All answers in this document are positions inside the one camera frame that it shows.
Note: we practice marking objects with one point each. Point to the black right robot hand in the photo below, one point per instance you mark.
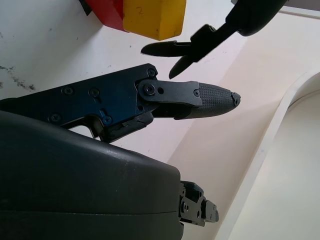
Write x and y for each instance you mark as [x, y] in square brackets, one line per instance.
[75, 180]

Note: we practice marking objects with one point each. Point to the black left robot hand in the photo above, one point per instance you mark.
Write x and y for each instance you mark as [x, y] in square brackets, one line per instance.
[252, 15]

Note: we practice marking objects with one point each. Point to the red wooden block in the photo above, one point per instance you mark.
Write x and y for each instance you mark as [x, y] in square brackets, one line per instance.
[107, 12]

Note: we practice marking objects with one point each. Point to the yellow wooden block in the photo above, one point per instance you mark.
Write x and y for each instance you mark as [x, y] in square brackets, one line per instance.
[155, 17]

